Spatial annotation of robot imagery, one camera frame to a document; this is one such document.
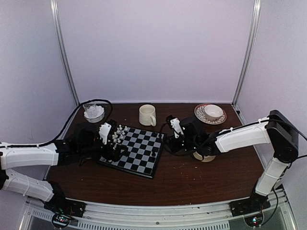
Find cream bowl of black pieces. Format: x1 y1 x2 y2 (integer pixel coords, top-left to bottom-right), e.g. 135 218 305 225
192 152 216 162

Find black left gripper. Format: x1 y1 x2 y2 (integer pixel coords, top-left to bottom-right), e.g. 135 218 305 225
79 137 128 162

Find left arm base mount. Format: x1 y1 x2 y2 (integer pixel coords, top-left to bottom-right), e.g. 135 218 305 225
43 199 86 229

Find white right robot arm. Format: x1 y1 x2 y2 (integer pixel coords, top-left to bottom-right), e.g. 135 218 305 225
165 110 299 212

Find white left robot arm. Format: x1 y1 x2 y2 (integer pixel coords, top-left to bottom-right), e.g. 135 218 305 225
0 122 128 213

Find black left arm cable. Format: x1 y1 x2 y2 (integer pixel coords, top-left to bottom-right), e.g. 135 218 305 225
33 98 113 148

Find floral patterned saucer plate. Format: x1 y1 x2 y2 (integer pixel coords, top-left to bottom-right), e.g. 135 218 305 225
194 104 227 125

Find aluminium frame post right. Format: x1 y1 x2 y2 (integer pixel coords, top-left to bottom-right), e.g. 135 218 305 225
232 0 261 108

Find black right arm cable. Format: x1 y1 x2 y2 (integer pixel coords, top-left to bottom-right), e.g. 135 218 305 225
159 122 192 157

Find aluminium frame post left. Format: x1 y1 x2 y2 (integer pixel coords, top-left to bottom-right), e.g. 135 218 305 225
50 0 80 106

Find aluminium front rail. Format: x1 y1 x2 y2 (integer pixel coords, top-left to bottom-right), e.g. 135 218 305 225
17 186 298 230

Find white ribbed ceramic mug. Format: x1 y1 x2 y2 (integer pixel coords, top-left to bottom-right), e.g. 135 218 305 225
139 104 156 127

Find aluminium frame post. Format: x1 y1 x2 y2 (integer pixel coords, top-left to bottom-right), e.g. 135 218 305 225
232 0 261 108
50 0 80 106

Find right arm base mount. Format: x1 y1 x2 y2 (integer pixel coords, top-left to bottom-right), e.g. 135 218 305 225
229 197 271 227

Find clear glass cup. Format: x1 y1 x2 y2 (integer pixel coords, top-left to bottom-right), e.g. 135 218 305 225
83 102 96 113

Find black and white chessboard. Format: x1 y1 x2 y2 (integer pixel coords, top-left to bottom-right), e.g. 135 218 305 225
97 125 167 179

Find white ceramic cup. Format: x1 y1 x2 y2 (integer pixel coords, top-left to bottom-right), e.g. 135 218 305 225
204 104 224 120

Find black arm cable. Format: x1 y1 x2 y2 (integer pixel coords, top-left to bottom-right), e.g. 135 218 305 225
33 98 113 148
159 122 192 157

